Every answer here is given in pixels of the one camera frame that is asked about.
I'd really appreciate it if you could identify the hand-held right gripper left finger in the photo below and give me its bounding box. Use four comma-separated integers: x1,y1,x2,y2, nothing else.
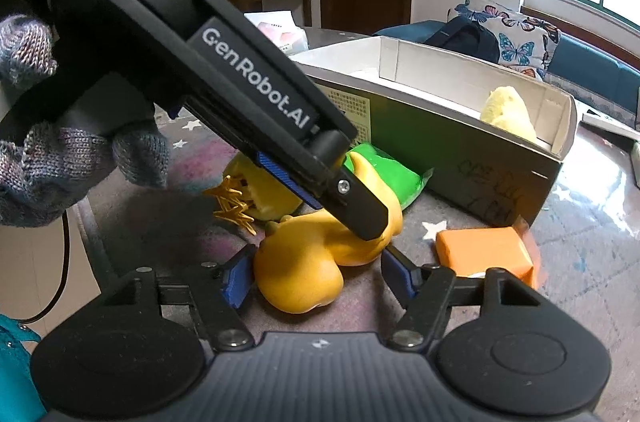
112,243,258,351

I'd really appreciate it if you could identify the remote control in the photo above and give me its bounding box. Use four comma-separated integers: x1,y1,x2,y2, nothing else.
582,109,640,138

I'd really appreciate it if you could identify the blue sofa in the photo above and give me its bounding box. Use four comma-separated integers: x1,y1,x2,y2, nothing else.
372,20,640,128

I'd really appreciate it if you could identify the orange packet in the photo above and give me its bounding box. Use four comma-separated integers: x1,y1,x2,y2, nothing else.
434,216,541,290

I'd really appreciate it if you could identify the black cable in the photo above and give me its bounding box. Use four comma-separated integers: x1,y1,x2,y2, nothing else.
20,207,71,328

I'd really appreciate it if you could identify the green packet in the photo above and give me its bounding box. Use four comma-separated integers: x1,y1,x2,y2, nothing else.
345,143,435,210

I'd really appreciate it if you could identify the yellow plush chick orange hair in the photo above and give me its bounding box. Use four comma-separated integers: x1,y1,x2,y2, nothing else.
212,152,306,235

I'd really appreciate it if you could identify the cardboard box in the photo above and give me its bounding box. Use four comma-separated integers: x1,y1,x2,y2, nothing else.
290,36,578,228

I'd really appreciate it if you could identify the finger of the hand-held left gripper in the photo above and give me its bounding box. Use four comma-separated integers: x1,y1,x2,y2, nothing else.
254,151,332,210
324,171,391,241

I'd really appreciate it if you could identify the person's left hand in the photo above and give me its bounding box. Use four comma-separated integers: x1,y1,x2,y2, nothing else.
0,13,172,228

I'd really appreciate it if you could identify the butterfly print pillow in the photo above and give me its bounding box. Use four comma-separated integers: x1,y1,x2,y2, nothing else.
446,0,562,53
495,27,551,82

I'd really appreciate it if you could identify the dark backpack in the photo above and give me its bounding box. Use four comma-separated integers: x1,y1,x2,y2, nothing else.
424,18,501,64

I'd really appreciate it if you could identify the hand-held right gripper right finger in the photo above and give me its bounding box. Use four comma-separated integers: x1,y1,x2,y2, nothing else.
380,246,549,351

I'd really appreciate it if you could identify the yellow rubber duck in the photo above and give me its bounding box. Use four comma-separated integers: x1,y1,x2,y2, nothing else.
252,216,345,314
332,151,404,267

